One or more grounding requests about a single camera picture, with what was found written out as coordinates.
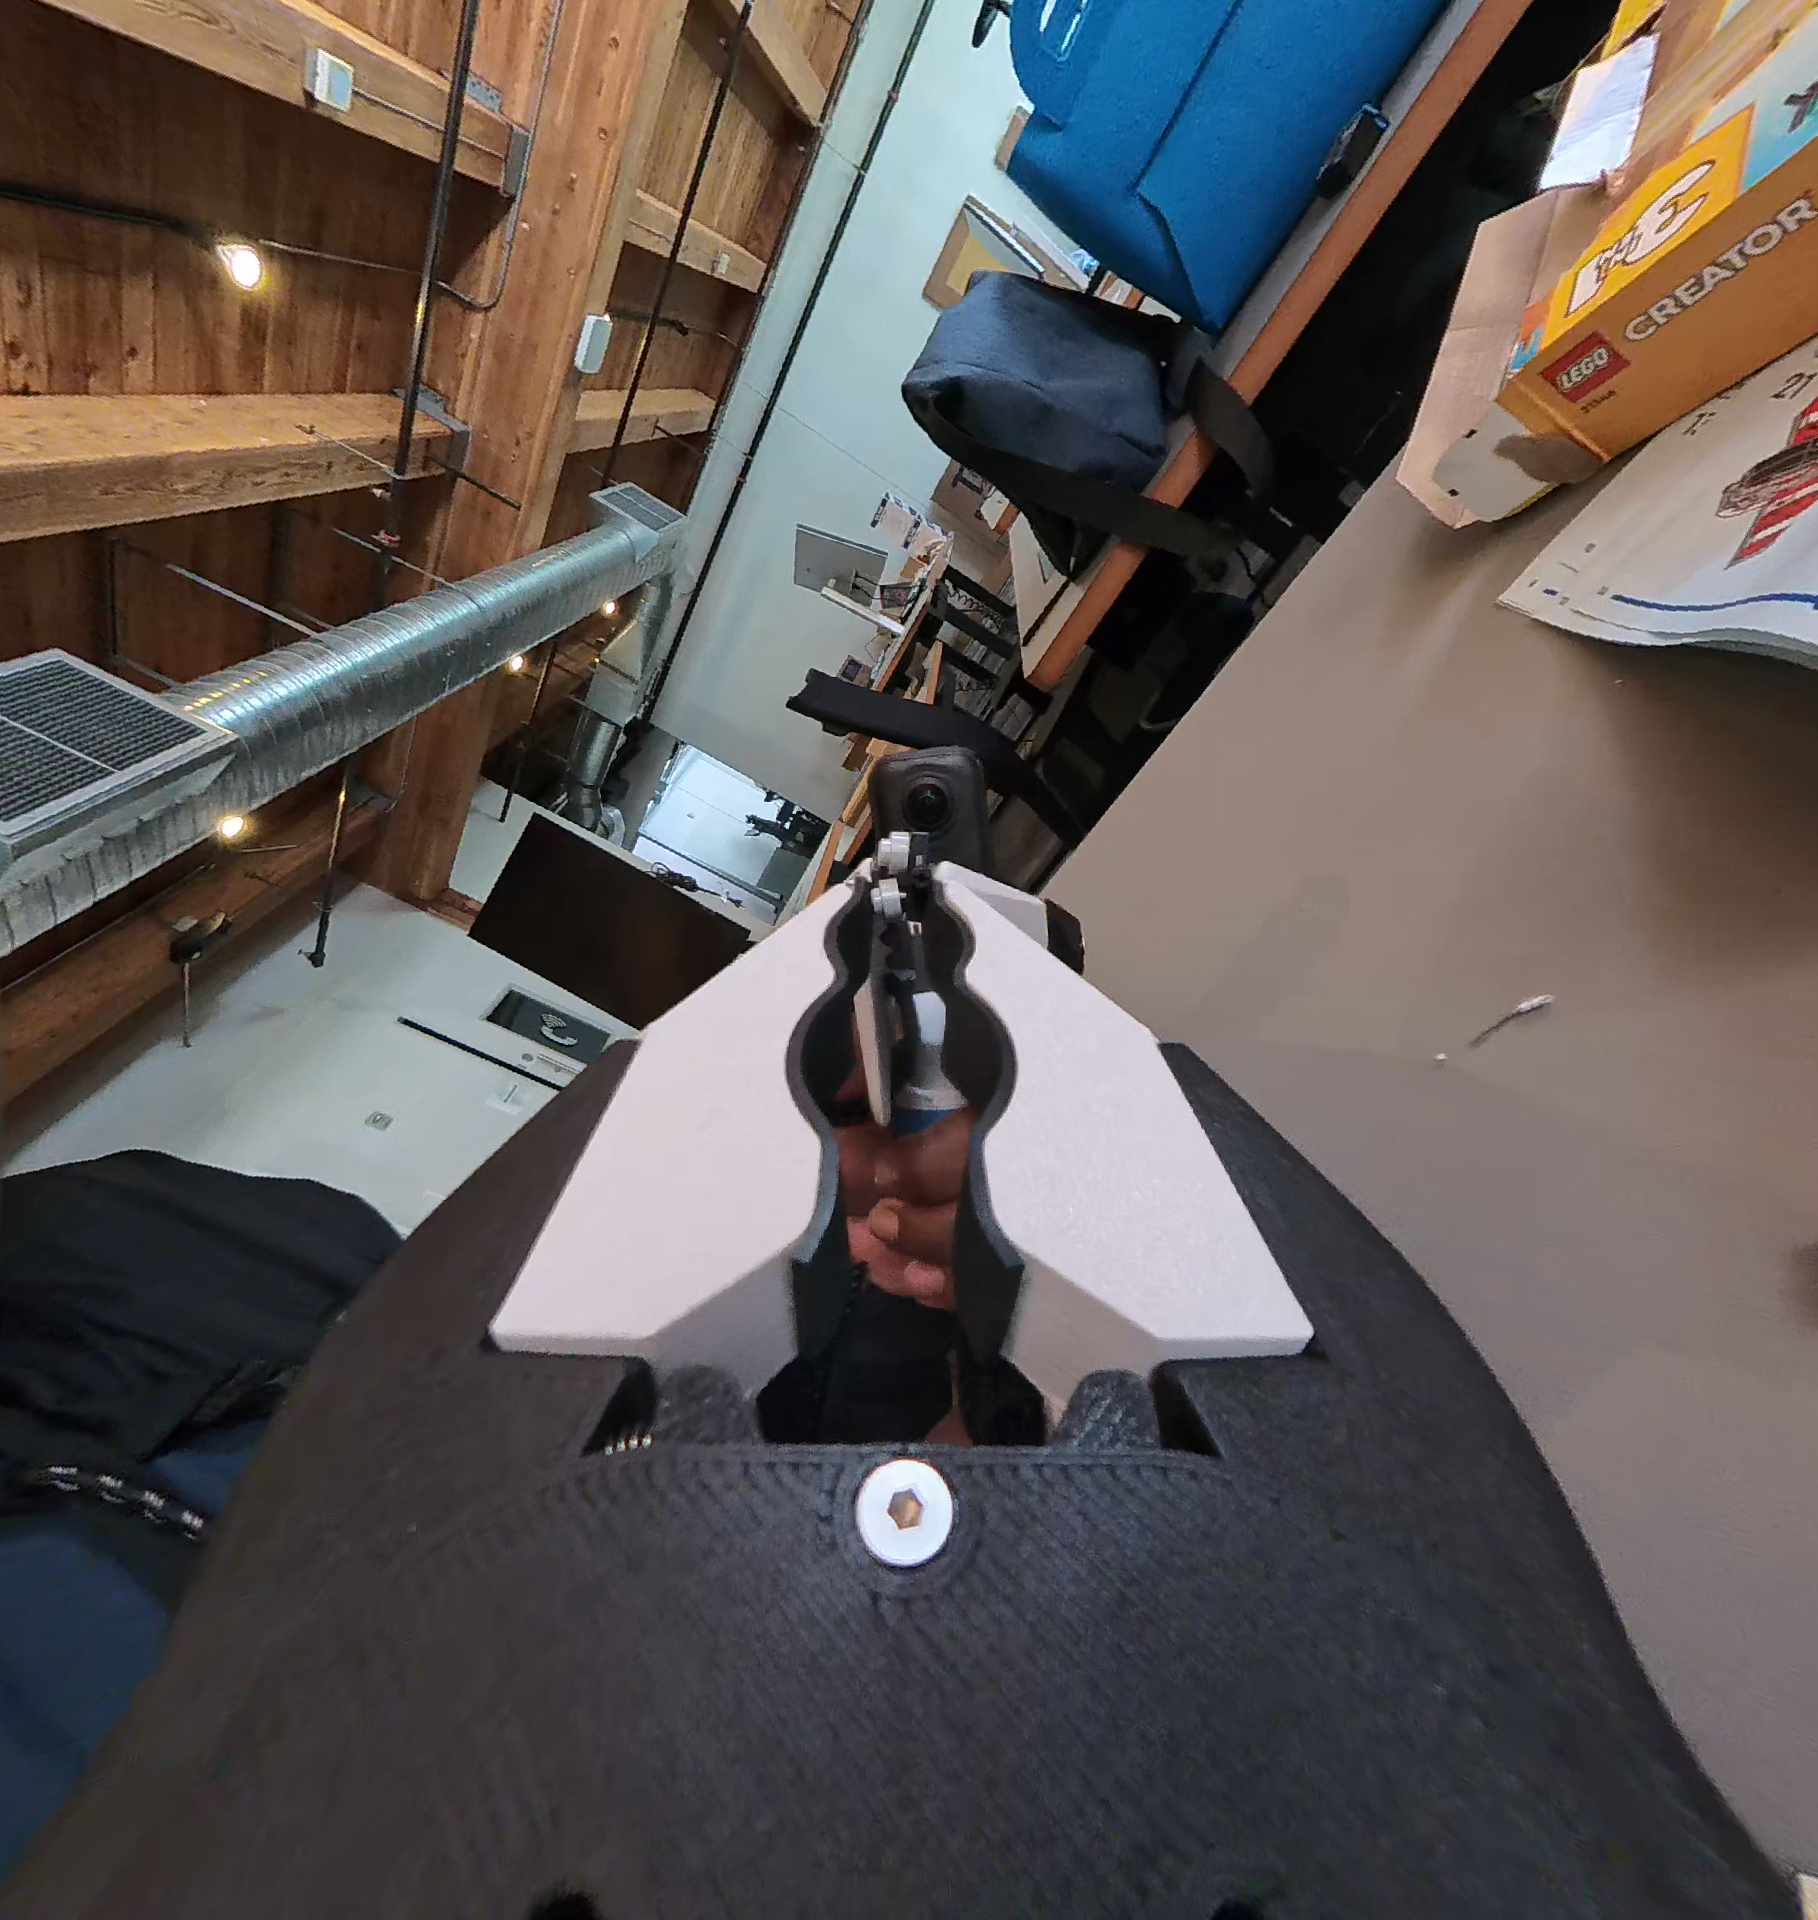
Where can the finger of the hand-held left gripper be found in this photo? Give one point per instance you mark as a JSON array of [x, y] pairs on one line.
[[875, 1049], [1023, 917]]

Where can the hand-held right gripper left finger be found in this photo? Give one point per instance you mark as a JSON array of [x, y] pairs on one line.
[[669, 1199]]

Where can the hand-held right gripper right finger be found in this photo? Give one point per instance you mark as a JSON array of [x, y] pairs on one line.
[[1133, 1199]]

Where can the navy shoulder bag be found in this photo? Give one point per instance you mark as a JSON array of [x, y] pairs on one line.
[[1043, 376]]

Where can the grey desk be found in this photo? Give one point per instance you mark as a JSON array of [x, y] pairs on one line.
[[1449, 900]]

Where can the person's left hand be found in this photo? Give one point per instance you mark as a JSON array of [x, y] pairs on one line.
[[900, 1229]]

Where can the black chair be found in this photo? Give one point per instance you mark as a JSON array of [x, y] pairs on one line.
[[849, 705]]

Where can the wood edged table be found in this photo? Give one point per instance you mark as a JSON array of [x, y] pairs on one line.
[[1067, 599]]

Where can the black panel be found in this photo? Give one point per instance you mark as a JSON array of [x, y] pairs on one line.
[[610, 929]]

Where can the black jacket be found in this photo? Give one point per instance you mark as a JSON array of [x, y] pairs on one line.
[[144, 1291]]

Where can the blue fabric bag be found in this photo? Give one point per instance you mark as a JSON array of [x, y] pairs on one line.
[[1194, 148]]

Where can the instruction booklet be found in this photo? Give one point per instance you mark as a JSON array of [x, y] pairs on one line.
[[1674, 556]]

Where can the metal vent grille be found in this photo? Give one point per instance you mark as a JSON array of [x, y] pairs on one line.
[[70, 743]]

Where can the blue shirt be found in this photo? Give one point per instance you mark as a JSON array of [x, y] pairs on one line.
[[38, 1679]]

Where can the glowing ceiling lamp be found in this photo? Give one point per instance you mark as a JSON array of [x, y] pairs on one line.
[[239, 267]]

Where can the yellow toy set box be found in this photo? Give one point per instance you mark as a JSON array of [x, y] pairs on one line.
[[1674, 300]]

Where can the silver air duct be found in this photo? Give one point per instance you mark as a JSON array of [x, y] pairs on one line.
[[398, 660]]

